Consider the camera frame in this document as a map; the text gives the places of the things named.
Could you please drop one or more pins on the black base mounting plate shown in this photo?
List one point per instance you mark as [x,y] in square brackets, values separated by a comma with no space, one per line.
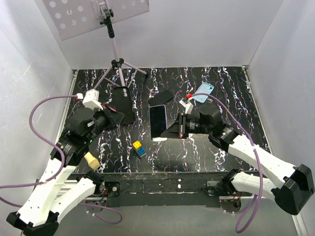
[162,189]

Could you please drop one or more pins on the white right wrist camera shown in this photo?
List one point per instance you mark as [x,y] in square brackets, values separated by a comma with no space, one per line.
[188,106]

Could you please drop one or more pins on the light blue phone case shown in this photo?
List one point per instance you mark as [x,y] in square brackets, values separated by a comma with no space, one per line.
[202,92]

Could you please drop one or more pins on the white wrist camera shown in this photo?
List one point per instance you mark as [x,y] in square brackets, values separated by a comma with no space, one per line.
[188,106]
[91,100]

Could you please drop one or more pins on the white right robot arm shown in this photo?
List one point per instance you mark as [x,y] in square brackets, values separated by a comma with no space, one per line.
[289,186]

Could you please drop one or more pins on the orange and blue toy blocks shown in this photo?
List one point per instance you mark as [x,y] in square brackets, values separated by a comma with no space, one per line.
[137,146]

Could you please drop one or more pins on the wooden handled tool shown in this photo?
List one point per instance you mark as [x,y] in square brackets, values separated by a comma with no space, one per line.
[92,162]

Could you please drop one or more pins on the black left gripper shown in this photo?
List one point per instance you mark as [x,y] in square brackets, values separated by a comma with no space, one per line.
[115,117]

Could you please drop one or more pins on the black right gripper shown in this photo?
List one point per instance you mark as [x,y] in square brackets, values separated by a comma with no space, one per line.
[177,129]

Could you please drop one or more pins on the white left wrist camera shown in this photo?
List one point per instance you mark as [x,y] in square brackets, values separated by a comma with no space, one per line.
[91,100]

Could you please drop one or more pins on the lilac music stand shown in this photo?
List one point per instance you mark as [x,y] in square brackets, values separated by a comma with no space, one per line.
[77,17]

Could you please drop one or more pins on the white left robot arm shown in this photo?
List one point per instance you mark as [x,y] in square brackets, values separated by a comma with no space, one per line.
[43,211]

